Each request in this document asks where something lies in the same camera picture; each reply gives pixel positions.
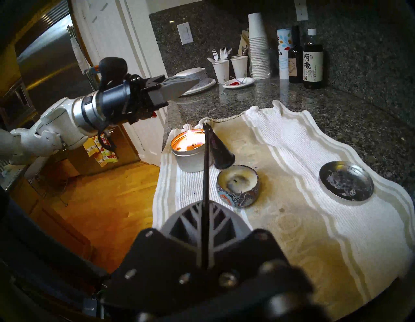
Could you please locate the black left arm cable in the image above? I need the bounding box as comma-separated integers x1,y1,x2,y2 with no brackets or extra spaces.
97,119,118,154

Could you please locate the silver tin candle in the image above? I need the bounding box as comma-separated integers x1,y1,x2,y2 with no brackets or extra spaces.
171,129,212,173

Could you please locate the white light switch plate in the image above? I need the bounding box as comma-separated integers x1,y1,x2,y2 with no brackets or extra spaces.
177,22,194,45

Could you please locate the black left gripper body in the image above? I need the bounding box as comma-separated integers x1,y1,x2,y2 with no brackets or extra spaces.
101,76,169,125

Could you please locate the soy sauce bottle white cap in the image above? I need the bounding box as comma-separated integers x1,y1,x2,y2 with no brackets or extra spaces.
303,29,324,90

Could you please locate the white salt canister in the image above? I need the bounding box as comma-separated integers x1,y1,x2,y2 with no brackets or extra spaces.
277,28,294,80

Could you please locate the white panel door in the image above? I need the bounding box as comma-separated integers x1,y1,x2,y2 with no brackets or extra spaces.
70,0,169,167

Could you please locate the bundle of wooden stirrers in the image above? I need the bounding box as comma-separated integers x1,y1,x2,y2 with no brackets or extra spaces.
238,30,250,56

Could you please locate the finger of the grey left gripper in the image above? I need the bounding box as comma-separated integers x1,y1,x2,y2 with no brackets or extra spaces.
145,75,175,86
148,76,200,109

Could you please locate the colourful patterned cloth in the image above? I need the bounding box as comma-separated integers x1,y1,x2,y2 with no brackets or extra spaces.
83,134,119,167

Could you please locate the stack of white paper cups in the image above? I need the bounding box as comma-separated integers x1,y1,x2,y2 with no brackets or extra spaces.
248,12,271,80

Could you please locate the small patterned tin candle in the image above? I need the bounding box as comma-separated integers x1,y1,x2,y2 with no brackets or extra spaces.
217,165,260,208

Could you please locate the black metal candle snuffer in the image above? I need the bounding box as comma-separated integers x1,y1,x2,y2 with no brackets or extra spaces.
200,123,236,270

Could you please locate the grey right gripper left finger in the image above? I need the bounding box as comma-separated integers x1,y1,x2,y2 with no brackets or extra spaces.
112,201,204,292

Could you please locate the white beige striped towel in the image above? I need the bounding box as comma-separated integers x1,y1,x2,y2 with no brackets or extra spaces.
152,100,415,313

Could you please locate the stack of paper bowls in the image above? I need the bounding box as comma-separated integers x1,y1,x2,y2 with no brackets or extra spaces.
176,67,208,85

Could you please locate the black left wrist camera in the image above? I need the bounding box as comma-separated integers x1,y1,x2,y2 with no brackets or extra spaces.
97,57,129,92

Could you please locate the stainless steel refrigerator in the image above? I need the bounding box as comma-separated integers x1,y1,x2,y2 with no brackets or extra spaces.
0,0,98,124

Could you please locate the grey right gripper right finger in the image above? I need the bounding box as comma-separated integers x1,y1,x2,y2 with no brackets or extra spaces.
208,201,291,279

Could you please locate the dark olive oil bottle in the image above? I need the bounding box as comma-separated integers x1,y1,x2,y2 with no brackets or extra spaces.
288,25,304,84

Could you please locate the round silver metal dish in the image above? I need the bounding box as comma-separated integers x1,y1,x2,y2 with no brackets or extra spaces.
319,161,375,206

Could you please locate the stack of paper plates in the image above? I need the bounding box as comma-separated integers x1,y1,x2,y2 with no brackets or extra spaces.
180,78,217,97

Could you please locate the white hanging dish towel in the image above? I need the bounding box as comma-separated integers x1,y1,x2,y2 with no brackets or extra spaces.
69,35,92,76

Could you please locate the small plate with wrappers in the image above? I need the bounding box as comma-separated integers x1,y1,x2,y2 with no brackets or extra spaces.
223,77,256,89

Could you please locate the white paper cup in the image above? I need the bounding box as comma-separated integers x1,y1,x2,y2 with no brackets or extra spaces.
212,60,230,84
231,56,249,79

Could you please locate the white wall outlet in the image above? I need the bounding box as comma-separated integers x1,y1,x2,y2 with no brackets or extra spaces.
294,0,309,22

